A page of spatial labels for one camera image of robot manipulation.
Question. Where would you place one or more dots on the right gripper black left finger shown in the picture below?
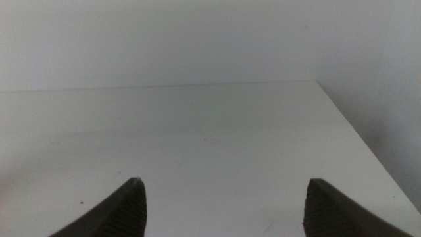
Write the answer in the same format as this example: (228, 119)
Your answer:
(121, 214)

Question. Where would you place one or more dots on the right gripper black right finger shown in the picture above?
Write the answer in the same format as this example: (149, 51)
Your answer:
(332, 214)

